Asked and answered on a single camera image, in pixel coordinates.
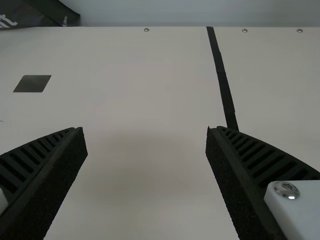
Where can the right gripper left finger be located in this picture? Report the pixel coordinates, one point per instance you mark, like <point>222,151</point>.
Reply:
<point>37,180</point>

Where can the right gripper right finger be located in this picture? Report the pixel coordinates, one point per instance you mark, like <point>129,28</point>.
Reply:
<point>250,180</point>

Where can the small square scanner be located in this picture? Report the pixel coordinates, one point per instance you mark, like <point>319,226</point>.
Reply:
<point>32,83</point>

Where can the black strip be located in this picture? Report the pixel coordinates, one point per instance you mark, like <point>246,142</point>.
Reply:
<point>220,71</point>

